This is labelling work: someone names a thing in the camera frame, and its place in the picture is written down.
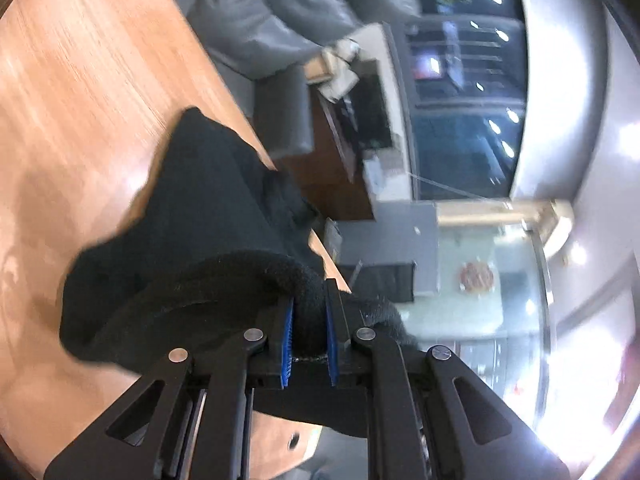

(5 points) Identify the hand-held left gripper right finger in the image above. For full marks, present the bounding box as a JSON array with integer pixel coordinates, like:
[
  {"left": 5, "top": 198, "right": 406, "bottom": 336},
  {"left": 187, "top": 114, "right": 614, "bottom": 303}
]
[{"left": 324, "top": 278, "right": 571, "bottom": 480}]

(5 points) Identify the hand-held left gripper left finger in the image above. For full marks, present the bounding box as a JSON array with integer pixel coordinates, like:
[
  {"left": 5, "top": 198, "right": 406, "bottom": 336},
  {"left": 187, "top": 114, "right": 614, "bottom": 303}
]
[{"left": 44, "top": 296, "right": 296, "bottom": 480}]

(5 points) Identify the black cloth garment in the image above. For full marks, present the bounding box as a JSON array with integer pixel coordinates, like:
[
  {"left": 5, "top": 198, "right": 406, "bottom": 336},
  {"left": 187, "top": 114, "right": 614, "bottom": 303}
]
[{"left": 59, "top": 106, "right": 417, "bottom": 438}]

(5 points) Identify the grey box cabinet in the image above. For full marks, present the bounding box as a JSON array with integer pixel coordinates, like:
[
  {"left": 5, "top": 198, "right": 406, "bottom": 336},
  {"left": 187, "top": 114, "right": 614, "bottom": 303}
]
[{"left": 325, "top": 201, "right": 441, "bottom": 306}]

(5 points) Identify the glass display case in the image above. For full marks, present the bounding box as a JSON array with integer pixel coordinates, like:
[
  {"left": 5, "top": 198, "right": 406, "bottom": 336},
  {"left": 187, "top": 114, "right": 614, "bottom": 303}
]
[{"left": 400, "top": 200, "right": 573, "bottom": 441}]

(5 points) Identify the dark wooden side cabinet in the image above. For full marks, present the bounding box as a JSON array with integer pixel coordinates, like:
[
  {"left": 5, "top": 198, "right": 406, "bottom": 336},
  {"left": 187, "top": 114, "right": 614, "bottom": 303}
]
[{"left": 274, "top": 57, "right": 407, "bottom": 221}]

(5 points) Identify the white crumpled cloth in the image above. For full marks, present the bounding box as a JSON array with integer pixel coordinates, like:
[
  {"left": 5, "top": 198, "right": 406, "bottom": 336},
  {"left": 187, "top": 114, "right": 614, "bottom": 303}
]
[{"left": 317, "top": 37, "right": 362, "bottom": 102}]

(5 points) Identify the wooden table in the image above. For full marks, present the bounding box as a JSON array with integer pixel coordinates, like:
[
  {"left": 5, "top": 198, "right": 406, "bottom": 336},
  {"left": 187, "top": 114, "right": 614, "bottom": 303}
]
[{"left": 0, "top": 0, "right": 353, "bottom": 476}]

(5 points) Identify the dark glass window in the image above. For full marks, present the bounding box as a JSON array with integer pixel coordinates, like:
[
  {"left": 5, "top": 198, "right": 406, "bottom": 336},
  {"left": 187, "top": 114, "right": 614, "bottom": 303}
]
[{"left": 395, "top": 0, "right": 528, "bottom": 201}]

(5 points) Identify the grey leather sofa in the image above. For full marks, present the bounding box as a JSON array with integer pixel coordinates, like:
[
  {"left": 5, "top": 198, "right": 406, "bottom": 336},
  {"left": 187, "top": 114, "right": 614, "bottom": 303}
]
[{"left": 165, "top": 0, "right": 421, "bottom": 158}]

